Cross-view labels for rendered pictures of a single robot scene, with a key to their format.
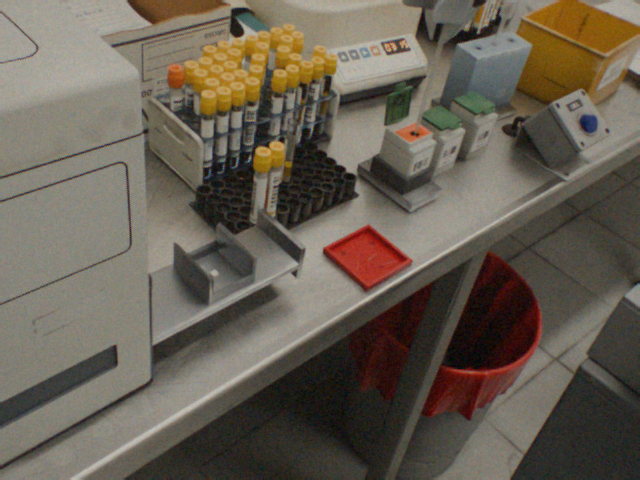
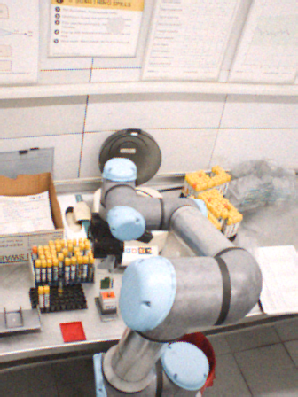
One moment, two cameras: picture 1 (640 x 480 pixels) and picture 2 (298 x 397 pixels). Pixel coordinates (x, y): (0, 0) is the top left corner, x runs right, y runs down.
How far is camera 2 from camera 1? 0.98 m
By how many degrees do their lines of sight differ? 18
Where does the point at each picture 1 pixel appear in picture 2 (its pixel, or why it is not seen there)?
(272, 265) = (32, 323)
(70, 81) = not seen: outside the picture
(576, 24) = not seen: hidden behind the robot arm
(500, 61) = not seen: hidden behind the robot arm
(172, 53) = (39, 239)
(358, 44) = (127, 246)
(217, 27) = (58, 234)
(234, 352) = (11, 345)
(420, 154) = (107, 303)
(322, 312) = (44, 343)
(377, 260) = (75, 334)
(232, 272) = (19, 321)
